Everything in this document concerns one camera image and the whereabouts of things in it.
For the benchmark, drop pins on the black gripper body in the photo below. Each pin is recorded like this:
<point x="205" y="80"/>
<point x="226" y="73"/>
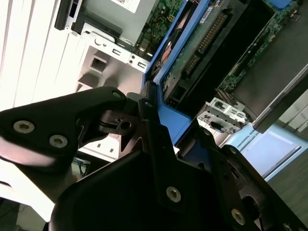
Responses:
<point x="108" y="204"/>

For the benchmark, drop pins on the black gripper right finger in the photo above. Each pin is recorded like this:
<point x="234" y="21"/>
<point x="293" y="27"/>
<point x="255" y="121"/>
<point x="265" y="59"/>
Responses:
<point x="223" y="173"/>

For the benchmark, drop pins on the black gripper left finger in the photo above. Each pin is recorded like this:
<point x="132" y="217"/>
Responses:
<point x="48" y="120"/>

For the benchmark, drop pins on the hard disk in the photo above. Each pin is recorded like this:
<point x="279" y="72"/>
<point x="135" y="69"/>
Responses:
<point x="192" y="53"/>

